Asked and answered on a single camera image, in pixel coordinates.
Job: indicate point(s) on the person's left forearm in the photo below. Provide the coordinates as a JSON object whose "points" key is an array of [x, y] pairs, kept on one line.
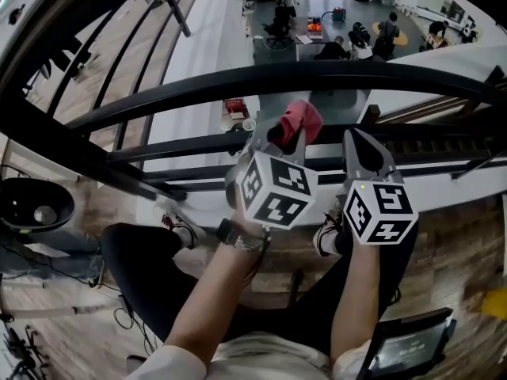
{"points": [[214, 299]]}

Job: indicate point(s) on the yellow plastic object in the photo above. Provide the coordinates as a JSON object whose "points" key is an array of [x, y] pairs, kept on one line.
{"points": [[495, 304]]}

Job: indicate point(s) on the white office desk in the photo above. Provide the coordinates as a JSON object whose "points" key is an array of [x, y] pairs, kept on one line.
{"points": [[305, 50]]}

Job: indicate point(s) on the person's right forearm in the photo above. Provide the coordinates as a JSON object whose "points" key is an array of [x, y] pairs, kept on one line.
{"points": [[354, 291]]}

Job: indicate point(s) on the round orange table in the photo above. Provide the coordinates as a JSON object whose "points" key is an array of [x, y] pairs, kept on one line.
{"points": [[402, 38]]}

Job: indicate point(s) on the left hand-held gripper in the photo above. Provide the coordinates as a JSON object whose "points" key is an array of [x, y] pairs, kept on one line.
{"points": [[277, 196]]}

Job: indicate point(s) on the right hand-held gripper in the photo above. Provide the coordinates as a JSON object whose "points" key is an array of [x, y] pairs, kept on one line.
{"points": [[380, 212]]}

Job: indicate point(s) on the black round machine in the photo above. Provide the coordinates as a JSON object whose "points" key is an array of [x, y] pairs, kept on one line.
{"points": [[27, 204]]}

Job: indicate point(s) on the person's right leg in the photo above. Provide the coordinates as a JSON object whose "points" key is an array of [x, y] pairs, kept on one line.
{"points": [[317, 311]]}

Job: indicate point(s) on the black metal railing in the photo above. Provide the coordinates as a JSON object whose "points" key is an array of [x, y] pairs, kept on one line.
{"points": [[277, 77]]}

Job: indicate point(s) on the person's leg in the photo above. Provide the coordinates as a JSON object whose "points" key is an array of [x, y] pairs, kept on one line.
{"points": [[317, 311], [138, 259]]}

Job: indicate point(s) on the orange object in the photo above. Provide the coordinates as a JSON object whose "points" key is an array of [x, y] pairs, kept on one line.
{"points": [[315, 25]]}

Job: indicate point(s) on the red plastic crate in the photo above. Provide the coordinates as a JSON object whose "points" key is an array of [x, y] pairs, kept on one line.
{"points": [[235, 107]]}

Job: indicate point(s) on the wooden staircase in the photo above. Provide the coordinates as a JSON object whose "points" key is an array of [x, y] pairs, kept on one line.
{"points": [[428, 145]]}

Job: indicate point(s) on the person's left hand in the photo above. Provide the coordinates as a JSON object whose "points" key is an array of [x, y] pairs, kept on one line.
{"points": [[243, 220]]}

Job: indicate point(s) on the person's left leg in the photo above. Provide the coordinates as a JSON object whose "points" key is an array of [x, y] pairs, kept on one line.
{"points": [[138, 259]]}

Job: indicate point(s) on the black wrist-mounted screen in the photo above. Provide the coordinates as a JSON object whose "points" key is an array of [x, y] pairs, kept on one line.
{"points": [[404, 348]]}

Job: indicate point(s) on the person's white shirt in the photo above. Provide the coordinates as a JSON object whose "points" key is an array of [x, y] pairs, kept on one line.
{"points": [[257, 358]]}

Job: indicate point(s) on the black stool leg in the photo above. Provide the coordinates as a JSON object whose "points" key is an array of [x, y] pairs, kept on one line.
{"points": [[297, 287]]}

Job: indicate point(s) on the pink cloth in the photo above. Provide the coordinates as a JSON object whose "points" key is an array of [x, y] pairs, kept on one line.
{"points": [[303, 117]]}

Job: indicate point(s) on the person's right sneaker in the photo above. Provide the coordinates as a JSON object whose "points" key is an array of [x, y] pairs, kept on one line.
{"points": [[326, 236]]}

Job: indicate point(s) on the green red vacuum cleaner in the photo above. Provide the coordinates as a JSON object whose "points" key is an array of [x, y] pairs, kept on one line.
{"points": [[338, 14]]}

